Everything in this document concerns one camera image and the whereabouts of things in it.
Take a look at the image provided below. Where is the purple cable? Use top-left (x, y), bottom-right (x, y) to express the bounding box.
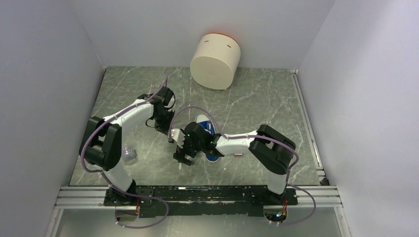
top-left (168, 106), bottom-right (317, 226)
top-left (80, 73), bottom-right (169, 229)

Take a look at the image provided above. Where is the cream cylindrical container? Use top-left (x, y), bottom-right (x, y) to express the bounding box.
top-left (190, 33), bottom-right (241, 90)

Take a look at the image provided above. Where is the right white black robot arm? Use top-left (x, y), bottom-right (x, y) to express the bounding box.
top-left (168, 122), bottom-right (299, 204)

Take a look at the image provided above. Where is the aluminium frame rail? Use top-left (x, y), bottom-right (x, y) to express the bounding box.
top-left (47, 70), bottom-right (351, 237)

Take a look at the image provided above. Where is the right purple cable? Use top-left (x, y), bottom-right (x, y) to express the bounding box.
top-left (168, 106), bottom-right (317, 226)

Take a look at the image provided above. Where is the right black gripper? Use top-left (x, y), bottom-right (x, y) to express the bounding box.
top-left (173, 132), bottom-right (204, 166)

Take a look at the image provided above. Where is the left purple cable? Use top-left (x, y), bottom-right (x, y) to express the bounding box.
top-left (80, 73), bottom-right (169, 229)

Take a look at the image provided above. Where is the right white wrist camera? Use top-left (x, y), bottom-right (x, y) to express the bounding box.
top-left (168, 129), bottom-right (185, 148)

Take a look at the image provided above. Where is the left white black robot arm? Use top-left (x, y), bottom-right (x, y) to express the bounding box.
top-left (79, 86), bottom-right (175, 205)

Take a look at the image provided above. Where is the blue canvas sneaker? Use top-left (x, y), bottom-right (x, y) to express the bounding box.
top-left (195, 114), bottom-right (219, 162)

